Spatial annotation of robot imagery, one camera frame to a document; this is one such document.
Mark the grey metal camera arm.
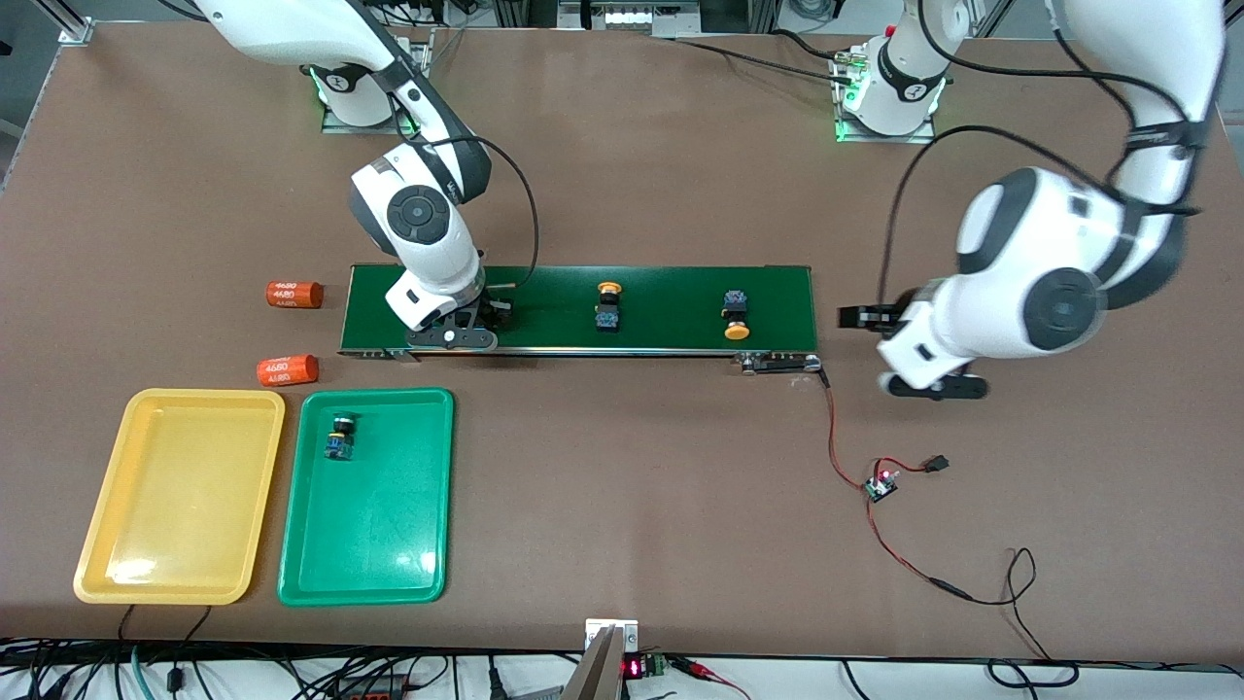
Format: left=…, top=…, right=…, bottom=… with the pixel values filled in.
left=559, top=625, right=625, bottom=700

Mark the red lead with black connector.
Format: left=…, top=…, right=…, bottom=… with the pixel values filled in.
left=875, top=453, right=950, bottom=479

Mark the red black motor wire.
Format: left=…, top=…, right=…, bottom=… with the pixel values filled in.
left=819, top=367, right=876, bottom=489

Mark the white lit equipment box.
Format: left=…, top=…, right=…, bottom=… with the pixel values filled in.
left=557, top=0, right=703, bottom=40

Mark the yellow plastic tray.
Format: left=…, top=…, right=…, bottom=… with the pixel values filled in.
left=74, top=388, right=287, bottom=606

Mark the green conveyor belt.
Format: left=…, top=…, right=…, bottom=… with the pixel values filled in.
left=337, top=262, right=828, bottom=376

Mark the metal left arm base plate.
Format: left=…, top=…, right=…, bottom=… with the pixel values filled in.
left=834, top=49, right=939, bottom=145

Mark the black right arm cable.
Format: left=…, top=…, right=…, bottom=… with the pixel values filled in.
left=389, top=58, right=540, bottom=288

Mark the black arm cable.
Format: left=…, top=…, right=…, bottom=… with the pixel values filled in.
left=389, top=58, right=540, bottom=288
left=875, top=0, right=1206, bottom=307

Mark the aluminium frame profile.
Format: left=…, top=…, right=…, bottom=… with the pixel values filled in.
left=34, top=0, right=93, bottom=45

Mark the silver mounting bracket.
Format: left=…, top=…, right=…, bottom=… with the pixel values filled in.
left=584, top=618, right=639, bottom=654

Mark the black base power cable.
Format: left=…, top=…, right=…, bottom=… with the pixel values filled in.
left=671, top=27, right=861, bottom=87

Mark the red clip lead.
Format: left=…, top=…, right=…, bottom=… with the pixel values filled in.
left=671, top=656, right=751, bottom=700

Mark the green plastic tray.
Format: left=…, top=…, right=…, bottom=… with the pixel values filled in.
left=277, top=387, right=456, bottom=608

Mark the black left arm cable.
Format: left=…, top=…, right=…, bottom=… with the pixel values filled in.
left=875, top=0, right=1206, bottom=307

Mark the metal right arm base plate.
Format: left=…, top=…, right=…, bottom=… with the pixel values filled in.
left=321, top=27, right=435, bottom=135

